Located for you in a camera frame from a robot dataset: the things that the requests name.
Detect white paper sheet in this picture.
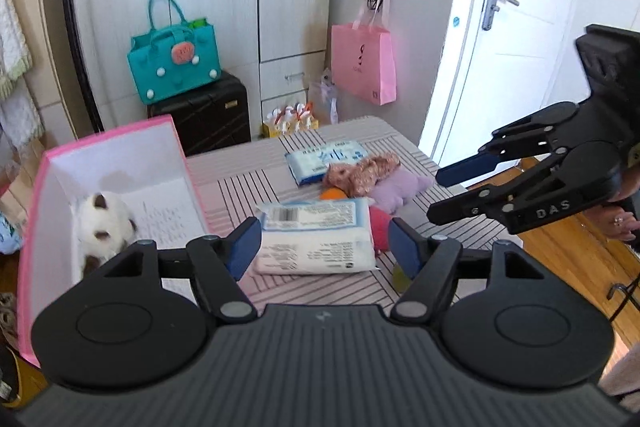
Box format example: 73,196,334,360
122,177,208,258

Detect pink cardboard box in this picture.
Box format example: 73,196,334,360
16,115,213,368

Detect black metal hook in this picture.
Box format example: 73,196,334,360
607,277,640,323

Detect pink paper bag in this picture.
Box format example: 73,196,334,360
330,2,397,106

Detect green soft toy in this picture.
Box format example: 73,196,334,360
391,263,411,293

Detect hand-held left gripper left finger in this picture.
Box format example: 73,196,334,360
102,217,263,325

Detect purple plush toy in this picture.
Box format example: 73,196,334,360
369,167,435,214

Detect white fleece pants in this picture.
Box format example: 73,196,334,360
0,87,46,152

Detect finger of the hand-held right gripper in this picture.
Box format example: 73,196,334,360
435,102,582,188
426,148,572,227

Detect large white tissue pack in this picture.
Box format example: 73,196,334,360
254,198,377,276

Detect small blue tissue pack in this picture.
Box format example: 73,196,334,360
285,140,370,186

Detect black suitcase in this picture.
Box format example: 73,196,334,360
146,72,252,158

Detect clear plastic bag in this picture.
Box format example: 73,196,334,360
307,68,341,125

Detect white door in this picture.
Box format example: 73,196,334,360
420,0,640,158

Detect teal felt handbag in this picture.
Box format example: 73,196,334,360
127,0,222,104

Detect black clothes rack pole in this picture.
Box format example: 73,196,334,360
57,0,104,132

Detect white brown plush cat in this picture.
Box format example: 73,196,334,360
75,192,138,275

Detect pink floral cloth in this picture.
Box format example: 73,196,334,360
322,153,402,198

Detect pink soft toy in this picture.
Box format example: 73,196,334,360
369,206,396,253

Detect person's right hand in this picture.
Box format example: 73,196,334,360
604,167,640,244

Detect cartoon printed blanket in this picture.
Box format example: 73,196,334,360
0,212,23,255

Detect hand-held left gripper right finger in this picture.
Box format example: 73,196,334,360
387,217,546,325

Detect white green fleece jacket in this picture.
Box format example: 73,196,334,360
0,0,33,100

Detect colourful box of bottles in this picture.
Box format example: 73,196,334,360
262,103,319,138

